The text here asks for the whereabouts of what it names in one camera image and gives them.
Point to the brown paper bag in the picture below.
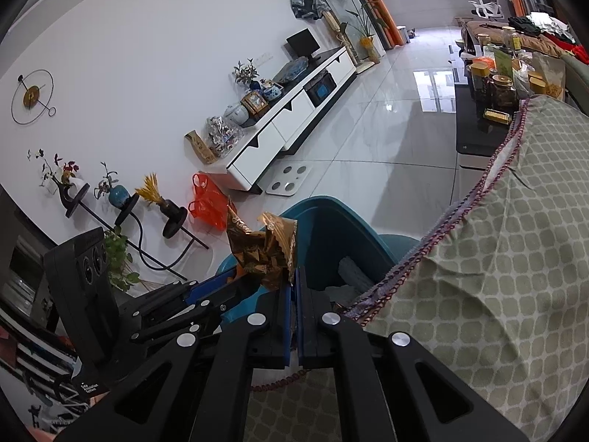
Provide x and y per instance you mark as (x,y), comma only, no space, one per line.
(201,148)

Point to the white black TV cabinet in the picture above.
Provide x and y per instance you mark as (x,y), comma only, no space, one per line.
(294,115)

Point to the white office chair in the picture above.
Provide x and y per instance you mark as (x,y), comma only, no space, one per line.
(487,5)

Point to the pile of white clothes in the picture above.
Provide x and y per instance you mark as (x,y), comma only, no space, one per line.
(550,22)

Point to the red cloth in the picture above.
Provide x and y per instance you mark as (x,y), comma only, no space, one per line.
(573,49)

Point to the plant in round blue vase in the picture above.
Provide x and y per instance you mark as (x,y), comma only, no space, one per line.
(117,193)

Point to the round black gold wall clock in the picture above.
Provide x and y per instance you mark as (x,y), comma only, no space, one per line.
(31,96)

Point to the small framed picture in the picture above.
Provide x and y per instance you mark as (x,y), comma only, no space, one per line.
(254,103)

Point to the dark striped object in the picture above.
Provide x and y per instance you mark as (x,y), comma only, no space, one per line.
(32,363)

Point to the black monitor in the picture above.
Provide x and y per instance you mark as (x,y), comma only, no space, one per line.
(303,42)

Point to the white body scale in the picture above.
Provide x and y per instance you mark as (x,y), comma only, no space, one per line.
(289,179)

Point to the gold snack wrapper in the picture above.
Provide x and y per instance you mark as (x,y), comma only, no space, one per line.
(262,258)

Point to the brown upholstered bench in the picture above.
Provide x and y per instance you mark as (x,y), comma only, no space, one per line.
(469,39)

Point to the vase of red flowers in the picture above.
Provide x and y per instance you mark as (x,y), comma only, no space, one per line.
(64,172)

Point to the clear plastic bag of items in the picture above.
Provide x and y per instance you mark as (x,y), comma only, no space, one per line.
(223,137)

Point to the clear bag of yellow snacks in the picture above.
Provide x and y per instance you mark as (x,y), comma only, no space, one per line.
(550,78)

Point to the green trailing plant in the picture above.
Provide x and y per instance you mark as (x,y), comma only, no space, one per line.
(119,258)

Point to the small plant in blue vase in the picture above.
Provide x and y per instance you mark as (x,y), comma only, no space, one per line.
(246,73)

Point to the black coffee table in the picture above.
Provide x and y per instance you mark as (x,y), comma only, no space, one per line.
(469,133)

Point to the black bag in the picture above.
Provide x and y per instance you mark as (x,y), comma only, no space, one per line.
(524,25)

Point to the wooden coat stand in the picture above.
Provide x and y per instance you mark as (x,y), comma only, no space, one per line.
(338,32)

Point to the tall plant in yellow pot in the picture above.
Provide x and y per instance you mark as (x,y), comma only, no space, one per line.
(368,48)

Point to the red plastic bag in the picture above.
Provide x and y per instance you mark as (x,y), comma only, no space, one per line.
(209,207)

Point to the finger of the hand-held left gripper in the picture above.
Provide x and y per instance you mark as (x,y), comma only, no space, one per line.
(207,314)
(211,283)

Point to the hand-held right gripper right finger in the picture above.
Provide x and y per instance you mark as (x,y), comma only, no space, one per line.
(313,331)

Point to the black three-disc plant stand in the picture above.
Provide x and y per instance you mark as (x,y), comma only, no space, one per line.
(126,215)

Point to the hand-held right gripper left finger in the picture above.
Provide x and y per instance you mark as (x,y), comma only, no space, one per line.
(276,331)

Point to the white ceramic jar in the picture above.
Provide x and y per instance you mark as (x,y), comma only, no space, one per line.
(237,114)

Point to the blue white teapot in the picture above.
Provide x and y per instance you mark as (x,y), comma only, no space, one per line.
(272,91)

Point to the teal waste bin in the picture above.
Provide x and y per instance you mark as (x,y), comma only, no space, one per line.
(331,235)

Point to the yellow wheat in black vase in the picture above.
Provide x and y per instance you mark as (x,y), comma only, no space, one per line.
(154,191)

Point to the small white stool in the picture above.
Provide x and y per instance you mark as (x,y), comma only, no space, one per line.
(401,34)

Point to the dark hanging bag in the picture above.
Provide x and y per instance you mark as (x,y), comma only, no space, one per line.
(309,5)

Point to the green brown sofa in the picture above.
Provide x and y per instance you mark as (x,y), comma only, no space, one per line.
(579,83)

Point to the blue patterned plate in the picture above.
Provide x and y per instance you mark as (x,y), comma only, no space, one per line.
(290,70)

